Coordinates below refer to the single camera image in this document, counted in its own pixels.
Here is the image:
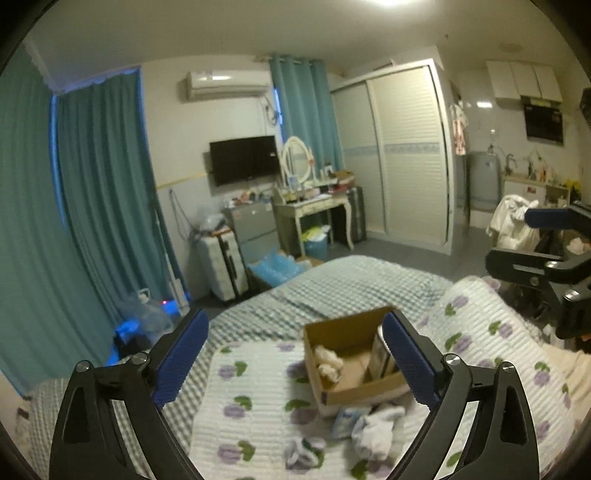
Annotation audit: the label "white sliding wardrobe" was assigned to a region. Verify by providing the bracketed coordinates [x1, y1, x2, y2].
[330, 60, 455, 254]

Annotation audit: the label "black television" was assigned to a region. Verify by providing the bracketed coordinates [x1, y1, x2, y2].
[209, 136, 281, 187]

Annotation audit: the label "grey drawer cabinet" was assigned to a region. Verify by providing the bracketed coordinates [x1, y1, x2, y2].
[223, 203, 280, 282]

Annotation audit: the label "teal window curtain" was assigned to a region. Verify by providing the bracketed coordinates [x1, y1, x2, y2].
[269, 54, 345, 174]

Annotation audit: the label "clear water jug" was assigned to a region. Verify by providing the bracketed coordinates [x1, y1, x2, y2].
[124, 288, 174, 335]

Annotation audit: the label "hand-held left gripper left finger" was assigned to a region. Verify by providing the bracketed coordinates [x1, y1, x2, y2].
[48, 307, 211, 480]

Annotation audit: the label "white clothing heap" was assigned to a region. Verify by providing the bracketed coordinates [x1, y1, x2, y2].
[487, 194, 541, 250]

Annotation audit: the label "oval white mirror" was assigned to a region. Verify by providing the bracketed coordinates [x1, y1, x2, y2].
[279, 136, 315, 188]

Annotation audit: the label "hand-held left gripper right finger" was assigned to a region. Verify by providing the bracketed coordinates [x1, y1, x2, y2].
[381, 309, 541, 480]

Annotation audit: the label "hanging patterned garment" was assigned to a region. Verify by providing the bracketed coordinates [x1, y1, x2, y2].
[450, 104, 469, 158]

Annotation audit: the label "dark striped suitcase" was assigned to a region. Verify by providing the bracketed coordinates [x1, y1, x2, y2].
[344, 186, 366, 243]

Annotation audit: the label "brown cardboard box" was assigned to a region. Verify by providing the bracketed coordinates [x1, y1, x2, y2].
[302, 305, 419, 418]

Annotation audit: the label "white dressing table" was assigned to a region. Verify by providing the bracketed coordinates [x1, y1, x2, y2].
[272, 187, 356, 257]

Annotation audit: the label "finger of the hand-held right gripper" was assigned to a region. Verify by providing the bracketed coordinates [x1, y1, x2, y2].
[485, 247, 591, 287]
[525, 200, 591, 232]

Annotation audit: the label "white wall cabinets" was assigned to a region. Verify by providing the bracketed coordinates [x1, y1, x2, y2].
[486, 60, 563, 104]

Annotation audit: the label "clear plastic bag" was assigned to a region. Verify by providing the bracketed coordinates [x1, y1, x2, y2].
[198, 200, 232, 234]

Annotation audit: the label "blue plastic bag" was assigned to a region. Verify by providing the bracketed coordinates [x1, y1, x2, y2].
[247, 249, 308, 289]

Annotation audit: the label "grey and white sock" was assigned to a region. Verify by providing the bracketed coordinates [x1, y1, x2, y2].
[284, 436, 326, 472]

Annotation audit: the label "white suitcase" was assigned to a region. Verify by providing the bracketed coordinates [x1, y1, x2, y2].
[196, 231, 250, 305]

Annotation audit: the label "white air conditioner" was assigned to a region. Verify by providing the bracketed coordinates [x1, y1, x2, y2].
[186, 69, 269, 101]

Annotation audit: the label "black range hood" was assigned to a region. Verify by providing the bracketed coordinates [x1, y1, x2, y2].
[522, 96, 565, 145]

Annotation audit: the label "floral white blanket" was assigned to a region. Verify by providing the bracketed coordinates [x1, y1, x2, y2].
[189, 274, 578, 480]

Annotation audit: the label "white kitchen counter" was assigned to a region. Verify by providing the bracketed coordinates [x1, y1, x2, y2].
[502, 173, 571, 208]

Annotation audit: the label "bed with checked sheet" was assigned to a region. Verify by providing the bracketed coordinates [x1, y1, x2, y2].
[14, 255, 455, 480]

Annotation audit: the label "light blue sock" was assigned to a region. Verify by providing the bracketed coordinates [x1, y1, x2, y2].
[332, 406, 372, 439]

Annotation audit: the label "blue waste bin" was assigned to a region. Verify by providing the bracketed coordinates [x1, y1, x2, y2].
[302, 226, 331, 261]

